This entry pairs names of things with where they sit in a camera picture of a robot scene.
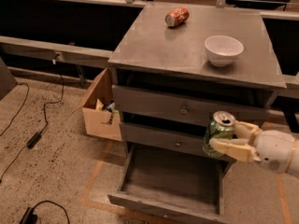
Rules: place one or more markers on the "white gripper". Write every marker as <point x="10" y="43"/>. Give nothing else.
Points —
<point x="273" y="150"/>

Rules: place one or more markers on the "green soda can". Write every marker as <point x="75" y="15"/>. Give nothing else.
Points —
<point x="221" y="125"/>

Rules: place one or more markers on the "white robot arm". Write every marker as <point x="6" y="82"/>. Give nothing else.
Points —
<point x="271" y="150"/>

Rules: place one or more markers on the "top grey drawer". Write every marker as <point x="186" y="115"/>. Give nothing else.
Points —
<point x="180" y="108"/>

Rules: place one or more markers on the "grey drawer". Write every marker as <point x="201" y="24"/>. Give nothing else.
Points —
<point x="177" y="186"/>
<point x="180" y="108"/>
<point x="149" y="136"/>

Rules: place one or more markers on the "middle grey drawer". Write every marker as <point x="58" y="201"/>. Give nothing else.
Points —
<point x="149" y="136"/>

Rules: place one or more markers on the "bottom grey drawer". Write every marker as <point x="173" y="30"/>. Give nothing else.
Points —
<point x="177" y="186"/>

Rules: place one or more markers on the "grey drawer cabinet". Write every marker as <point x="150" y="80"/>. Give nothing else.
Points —
<point x="155" y="57"/>

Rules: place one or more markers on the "orange soda can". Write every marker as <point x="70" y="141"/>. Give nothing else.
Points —
<point x="177" y="16"/>

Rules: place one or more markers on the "white bowl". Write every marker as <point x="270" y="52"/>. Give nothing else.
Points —
<point x="222" y="50"/>

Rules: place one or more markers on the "items inside cardboard box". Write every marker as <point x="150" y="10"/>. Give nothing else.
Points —
<point x="109" y="107"/>

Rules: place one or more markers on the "cardboard box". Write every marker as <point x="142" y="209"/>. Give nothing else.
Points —
<point x="98" y="120"/>

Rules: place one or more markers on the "black charger bottom left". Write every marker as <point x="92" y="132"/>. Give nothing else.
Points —
<point x="30" y="217"/>

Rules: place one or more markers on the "black power adapter with cable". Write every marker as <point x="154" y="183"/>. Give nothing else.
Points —
<point x="36" y="136"/>

